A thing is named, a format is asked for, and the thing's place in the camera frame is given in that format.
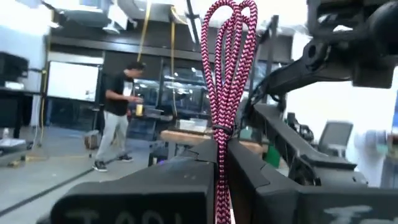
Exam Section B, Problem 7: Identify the person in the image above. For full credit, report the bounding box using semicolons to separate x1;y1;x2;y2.
92;61;146;172

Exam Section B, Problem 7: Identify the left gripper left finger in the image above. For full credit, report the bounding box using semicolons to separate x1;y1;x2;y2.
36;139;218;224

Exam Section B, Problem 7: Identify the yellow hanging cord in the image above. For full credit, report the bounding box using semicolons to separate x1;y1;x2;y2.
136;0;152;63

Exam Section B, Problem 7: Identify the pink black braided cable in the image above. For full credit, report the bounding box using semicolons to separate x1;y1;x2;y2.
200;0;259;224

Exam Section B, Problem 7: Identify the black floor cable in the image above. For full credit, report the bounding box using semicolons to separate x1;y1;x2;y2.
0;157;125;218

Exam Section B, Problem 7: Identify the black frame bar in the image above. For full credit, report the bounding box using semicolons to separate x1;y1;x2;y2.
253;103;368;188

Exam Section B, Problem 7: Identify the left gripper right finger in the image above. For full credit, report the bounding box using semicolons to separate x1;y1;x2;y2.
228;139;398;224

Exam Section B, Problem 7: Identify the white board panel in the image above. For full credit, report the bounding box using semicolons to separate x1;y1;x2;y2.
46;60;100;102

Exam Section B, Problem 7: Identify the wooden table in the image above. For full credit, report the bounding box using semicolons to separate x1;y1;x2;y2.
160;129;265;156

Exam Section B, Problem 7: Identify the grey office chair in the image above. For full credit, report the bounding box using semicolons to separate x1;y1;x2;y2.
317;120;354;158

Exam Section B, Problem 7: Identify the green bin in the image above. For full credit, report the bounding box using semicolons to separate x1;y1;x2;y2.
264;144;282;169

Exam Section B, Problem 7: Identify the brown box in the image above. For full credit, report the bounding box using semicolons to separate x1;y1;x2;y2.
84;129;101;151

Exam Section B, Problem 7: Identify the black desk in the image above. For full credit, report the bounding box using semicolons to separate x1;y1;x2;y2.
0;51;35;138

